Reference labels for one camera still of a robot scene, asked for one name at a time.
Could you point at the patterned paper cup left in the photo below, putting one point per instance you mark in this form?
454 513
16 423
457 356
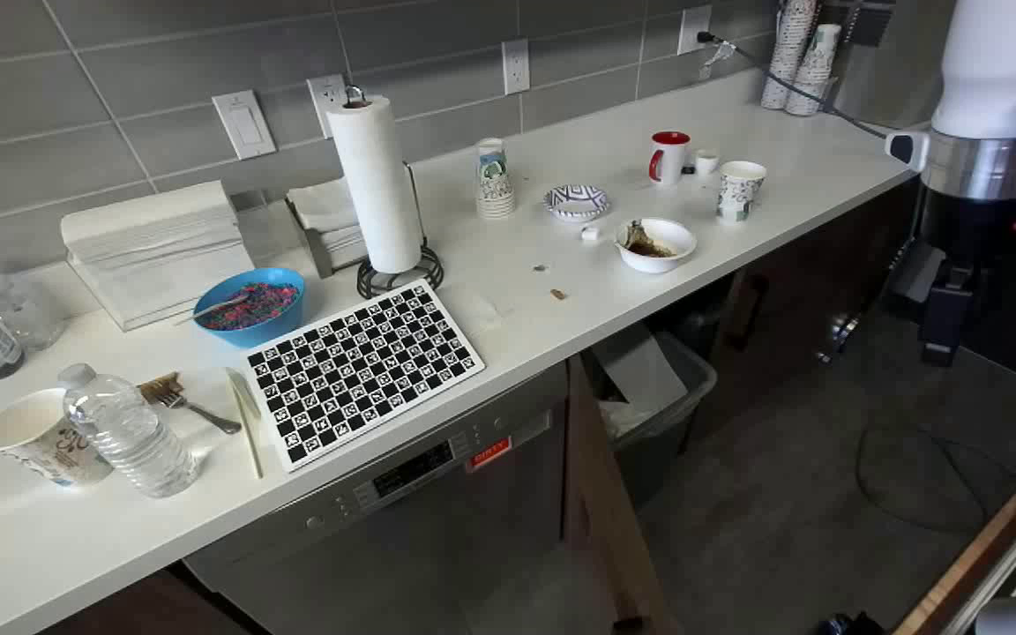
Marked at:
39 434

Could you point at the stack of paper cups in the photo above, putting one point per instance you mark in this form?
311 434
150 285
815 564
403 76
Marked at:
801 62

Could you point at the clear plastic water bottle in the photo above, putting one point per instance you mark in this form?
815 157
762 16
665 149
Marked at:
115 417

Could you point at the stainless dishwasher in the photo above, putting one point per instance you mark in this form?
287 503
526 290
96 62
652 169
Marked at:
406 541

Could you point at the white paper towel roll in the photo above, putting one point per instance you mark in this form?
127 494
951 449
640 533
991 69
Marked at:
364 140

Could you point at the open cabinet door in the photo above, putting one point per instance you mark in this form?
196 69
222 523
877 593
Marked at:
600 518

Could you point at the metal fork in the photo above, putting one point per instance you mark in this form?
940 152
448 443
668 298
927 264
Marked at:
170 394

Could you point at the white wall outlet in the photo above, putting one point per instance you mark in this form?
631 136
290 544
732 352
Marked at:
515 64

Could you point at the small patterned plate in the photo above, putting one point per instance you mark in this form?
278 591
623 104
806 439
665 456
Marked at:
578 202

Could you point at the patterned paper cup right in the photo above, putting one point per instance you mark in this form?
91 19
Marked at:
739 187

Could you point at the blue bowl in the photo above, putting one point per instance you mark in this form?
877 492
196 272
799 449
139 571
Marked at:
257 304

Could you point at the stack of white napkins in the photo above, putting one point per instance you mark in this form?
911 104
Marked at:
150 259

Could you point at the black white checkered mat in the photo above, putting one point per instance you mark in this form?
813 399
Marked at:
358 370

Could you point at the black wire towel holder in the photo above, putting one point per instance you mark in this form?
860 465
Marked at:
374 285

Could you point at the grey trash bin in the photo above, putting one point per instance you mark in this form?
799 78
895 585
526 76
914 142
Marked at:
646 387

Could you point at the wooden chopstick pair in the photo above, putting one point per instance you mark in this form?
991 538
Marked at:
244 406

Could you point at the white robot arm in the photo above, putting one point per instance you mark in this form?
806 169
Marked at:
968 149

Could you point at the red white mug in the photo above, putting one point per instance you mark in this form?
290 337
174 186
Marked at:
668 157

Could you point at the white bowl with food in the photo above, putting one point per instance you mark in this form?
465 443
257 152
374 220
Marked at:
654 244

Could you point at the small upright paper cup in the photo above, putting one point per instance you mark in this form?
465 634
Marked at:
493 180

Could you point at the patterned paper cup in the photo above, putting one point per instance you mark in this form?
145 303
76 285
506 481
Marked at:
39 434
739 187

